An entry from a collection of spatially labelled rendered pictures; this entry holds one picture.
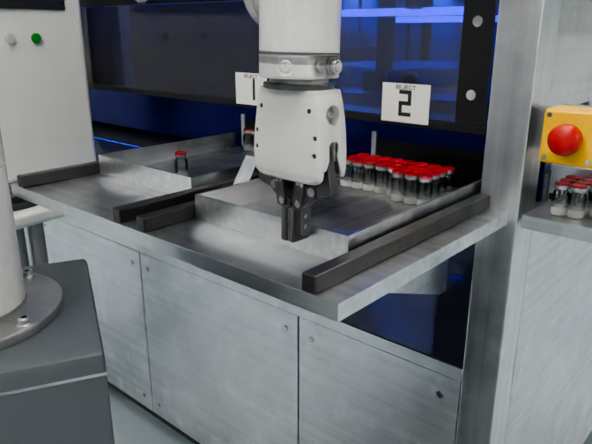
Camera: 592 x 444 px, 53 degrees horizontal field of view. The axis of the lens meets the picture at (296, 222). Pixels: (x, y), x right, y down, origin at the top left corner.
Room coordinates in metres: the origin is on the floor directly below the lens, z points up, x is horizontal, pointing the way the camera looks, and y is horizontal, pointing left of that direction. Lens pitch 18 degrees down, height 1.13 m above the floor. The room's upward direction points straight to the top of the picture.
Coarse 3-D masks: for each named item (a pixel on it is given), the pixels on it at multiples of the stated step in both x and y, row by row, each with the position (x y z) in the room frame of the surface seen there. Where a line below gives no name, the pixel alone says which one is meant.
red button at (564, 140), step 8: (560, 128) 0.75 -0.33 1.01; (568, 128) 0.74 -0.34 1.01; (576, 128) 0.75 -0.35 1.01; (552, 136) 0.75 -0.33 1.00; (560, 136) 0.74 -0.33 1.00; (568, 136) 0.74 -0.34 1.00; (576, 136) 0.74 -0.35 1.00; (552, 144) 0.75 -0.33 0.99; (560, 144) 0.74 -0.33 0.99; (568, 144) 0.74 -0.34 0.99; (576, 144) 0.73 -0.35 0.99; (560, 152) 0.74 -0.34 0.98; (568, 152) 0.74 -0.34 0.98
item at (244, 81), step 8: (240, 72) 1.18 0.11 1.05; (240, 80) 1.18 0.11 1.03; (248, 80) 1.16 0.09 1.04; (256, 80) 1.15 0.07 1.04; (264, 80) 1.13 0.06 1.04; (240, 88) 1.18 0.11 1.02; (248, 88) 1.16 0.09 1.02; (256, 88) 1.15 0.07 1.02; (240, 96) 1.18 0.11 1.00; (248, 96) 1.16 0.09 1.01; (256, 96) 1.15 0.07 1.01; (248, 104) 1.16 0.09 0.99; (256, 104) 1.15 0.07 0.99
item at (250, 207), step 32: (224, 192) 0.82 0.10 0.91; (256, 192) 0.87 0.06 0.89; (352, 192) 0.91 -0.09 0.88; (448, 192) 0.79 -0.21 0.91; (480, 192) 0.86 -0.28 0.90; (224, 224) 0.74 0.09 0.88; (256, 224) 0.70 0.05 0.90; (320, 224) 0.75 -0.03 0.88; (352, 224) 0.75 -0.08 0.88; (384, 224) 0.66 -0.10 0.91; (320, 256) 0.64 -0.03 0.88
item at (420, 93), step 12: (384, 84) 0.96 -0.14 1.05; (396, 84) 0.94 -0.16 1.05; (408, 84) 0.93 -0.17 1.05; (384, 96) 0.96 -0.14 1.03; (396, 96) 0.94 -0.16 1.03; (420, 96) 0.92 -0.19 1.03; (384, 108) 0.96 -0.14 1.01; (396, 108) 0.94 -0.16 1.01; (408, 108) 0.93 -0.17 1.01; (420, 108) 0.91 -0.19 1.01; (384, 120) 0.96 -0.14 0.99; (396, 120) 0.94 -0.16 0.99; (408, 120) 0.93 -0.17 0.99; (420, 120) 0.91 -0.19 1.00
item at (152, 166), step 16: (160, 144) 1.15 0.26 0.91; (176, 144) 1.18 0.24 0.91; (192, 144) 1.21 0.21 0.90; (208, 144) 1.24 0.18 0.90; (224, 144) 1.27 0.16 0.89; (112, 160) 1.02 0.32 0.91; (128, 160) 1.09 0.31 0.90; (144, 160) 1.12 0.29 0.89; (160, 160) 1.15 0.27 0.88; (192, 160) 1.15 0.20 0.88; (208, 160) 1.15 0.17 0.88; (224, 160) 1.15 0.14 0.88; (240, 160) 1.15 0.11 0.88; (112, 176) 1.02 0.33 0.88; (128, 176) 0.99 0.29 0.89; (144, 176) 0.96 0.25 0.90; (160, 176) 0.93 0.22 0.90; (176, 176) 0.90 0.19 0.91; (192, 176) 0.88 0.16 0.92; (208, 176) 0.90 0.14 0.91; (224, 176) 0.93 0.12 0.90
